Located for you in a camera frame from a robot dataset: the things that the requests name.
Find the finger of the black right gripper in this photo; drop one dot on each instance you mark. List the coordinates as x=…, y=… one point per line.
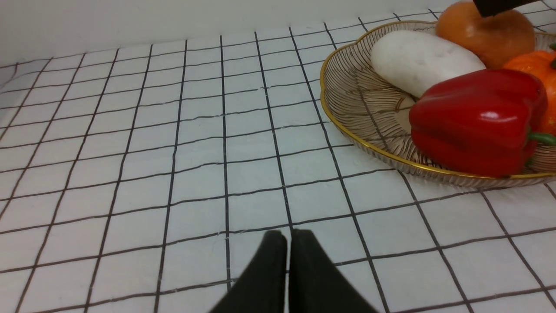
x=489, y=8

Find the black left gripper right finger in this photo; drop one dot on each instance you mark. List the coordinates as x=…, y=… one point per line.
x=315, y=284

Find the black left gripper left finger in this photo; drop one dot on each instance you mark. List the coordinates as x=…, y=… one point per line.
x=261, y=286

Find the brown potato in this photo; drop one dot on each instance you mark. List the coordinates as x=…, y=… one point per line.
x=495, y=39

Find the orange pumpkin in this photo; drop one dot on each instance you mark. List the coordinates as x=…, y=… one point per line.
x=541, y=64

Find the white radish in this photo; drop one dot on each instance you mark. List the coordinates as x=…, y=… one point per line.
x=415, y=61

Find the red bell pepper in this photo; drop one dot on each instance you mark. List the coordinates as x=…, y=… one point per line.
x=486, y=123

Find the gold-rimmed glass basket plate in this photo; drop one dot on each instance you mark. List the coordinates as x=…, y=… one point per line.
x=374, y=115

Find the white grid tablecloth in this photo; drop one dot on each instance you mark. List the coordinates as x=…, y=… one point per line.
x=142, y=179

